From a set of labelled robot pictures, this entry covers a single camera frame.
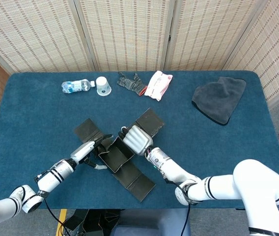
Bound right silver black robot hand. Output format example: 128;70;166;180
118;125;154;156

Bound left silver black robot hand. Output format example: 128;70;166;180
70;134;113;171

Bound black paper box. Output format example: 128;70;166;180
74;107;165;203

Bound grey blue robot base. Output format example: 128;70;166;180
110;208;192;236

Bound blue carpet table cover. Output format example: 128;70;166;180
0;70;279;210

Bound grey knit glove red cuff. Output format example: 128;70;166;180
116;71;148;96

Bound white pink wipes pack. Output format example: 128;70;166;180
144;70;174;102

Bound white paper cup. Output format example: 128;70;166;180
95;76;112;97

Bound clear plastic water bottle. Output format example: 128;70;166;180
61;79;96;94

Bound yellow floor tape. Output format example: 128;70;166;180
56;208;68;236

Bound dark grey folded cloth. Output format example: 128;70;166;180
191;76;247;126

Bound beige woven screen panel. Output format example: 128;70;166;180
74;0;177;72
223;0;279;109
164;0;269;72
0;0;95;73

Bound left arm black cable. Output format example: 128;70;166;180
43;196;69;236

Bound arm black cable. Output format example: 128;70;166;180
43;196;69;236
180;203;192;236

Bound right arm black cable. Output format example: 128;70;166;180
180;203;192;236

